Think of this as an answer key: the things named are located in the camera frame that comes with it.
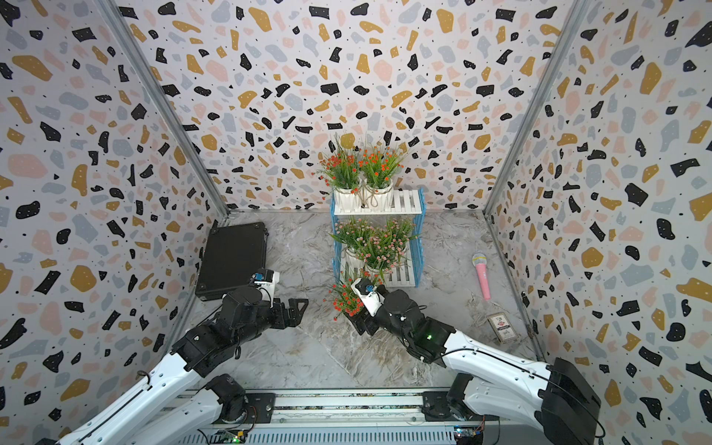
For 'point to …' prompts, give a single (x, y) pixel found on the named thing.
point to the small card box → (502, 327)
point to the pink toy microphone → (479, 261)
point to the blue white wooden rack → (405, 204)
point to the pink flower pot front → (381, 254)
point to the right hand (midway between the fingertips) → (356, 299)
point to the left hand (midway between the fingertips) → (298, 300)
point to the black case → (232, 254)
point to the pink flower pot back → (355, 234)
